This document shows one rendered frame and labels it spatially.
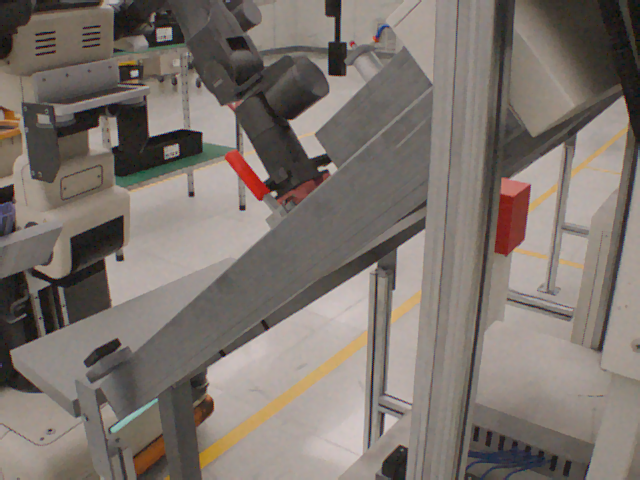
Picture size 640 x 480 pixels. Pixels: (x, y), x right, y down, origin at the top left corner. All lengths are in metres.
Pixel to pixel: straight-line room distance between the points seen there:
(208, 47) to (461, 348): 0.53
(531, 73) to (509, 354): 0.83
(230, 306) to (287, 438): 1.33
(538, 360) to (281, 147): 0.65
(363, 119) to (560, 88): 0.18
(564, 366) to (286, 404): 1.11
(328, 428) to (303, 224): 1.48
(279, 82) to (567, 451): 0.63
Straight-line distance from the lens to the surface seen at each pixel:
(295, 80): 0.80
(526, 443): 0.97
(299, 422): 2.05
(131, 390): 0.92
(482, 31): 0.42
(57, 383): 1.24
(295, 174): 0.81
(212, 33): 0.86
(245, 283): 0.66
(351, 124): 0.58
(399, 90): 0.55
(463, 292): 0.47
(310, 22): 11.61
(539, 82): 0.48
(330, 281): 1.29
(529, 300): 2.14
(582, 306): 2.13
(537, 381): 1.18
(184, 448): 1.56
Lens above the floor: 1.26
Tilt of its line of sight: 22 degrees down
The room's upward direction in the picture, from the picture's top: straight up
